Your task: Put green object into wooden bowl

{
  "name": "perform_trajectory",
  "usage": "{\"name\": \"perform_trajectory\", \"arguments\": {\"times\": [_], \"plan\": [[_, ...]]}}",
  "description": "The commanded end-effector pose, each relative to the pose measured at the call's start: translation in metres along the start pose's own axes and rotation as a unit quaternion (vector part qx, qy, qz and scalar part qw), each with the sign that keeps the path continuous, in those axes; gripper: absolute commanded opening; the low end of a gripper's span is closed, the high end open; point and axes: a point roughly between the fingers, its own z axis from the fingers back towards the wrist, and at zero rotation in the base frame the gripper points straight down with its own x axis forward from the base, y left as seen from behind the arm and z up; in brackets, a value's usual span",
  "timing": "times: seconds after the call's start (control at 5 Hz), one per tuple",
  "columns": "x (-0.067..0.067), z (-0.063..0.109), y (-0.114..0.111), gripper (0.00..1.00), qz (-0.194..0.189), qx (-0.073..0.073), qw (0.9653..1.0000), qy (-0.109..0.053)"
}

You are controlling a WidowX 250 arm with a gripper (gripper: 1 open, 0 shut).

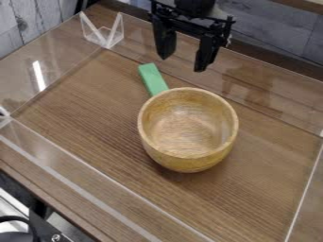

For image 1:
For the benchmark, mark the clear acrylic corner bracket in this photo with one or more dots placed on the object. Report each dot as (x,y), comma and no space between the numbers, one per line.
(105,37)

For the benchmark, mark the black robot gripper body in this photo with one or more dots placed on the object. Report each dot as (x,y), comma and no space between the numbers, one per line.
(190,16)

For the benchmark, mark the green rectangular block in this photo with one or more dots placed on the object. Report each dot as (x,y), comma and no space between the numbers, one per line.
(152,79)

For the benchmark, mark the black metal mount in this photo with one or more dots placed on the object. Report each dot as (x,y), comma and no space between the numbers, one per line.
(45,231)

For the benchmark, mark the clear acrylic tray wall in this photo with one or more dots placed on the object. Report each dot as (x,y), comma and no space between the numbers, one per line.
(69,145)

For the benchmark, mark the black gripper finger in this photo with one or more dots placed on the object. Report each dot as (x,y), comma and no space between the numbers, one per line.
(164,37)
(206,51)

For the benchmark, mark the wooden bowl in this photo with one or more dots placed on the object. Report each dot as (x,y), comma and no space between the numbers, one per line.
(188,127)

